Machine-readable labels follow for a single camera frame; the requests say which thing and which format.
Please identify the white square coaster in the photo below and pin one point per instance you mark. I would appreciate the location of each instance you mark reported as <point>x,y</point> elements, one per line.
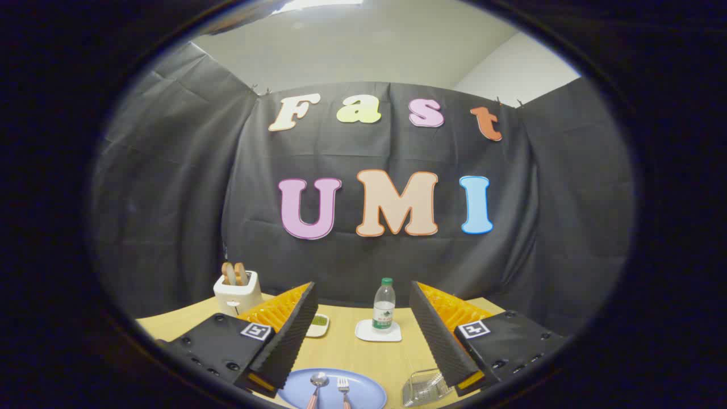
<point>363,334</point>

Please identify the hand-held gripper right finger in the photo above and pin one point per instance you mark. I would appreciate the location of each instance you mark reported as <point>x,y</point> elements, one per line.
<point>440,341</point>

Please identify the brown toast slice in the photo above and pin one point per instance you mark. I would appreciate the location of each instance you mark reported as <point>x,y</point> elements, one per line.
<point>228,274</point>
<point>241,274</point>

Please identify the blue round plate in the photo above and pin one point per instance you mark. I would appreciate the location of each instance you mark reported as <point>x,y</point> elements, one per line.
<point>363,392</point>

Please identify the clear green-capped water bottle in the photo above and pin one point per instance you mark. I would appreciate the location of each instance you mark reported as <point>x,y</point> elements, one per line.
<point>384,307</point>

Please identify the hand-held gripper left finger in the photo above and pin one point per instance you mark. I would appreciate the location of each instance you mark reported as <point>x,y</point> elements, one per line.
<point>289,341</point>

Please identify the clear plastic drainer basket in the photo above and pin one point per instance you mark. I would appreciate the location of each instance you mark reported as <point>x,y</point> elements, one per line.
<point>423,389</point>

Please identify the white toaster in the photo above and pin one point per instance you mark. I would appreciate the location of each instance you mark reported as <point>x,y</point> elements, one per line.
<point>238,295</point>

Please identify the white divided condiment dish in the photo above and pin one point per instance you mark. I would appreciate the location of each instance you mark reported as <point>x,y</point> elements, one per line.
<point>319,326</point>

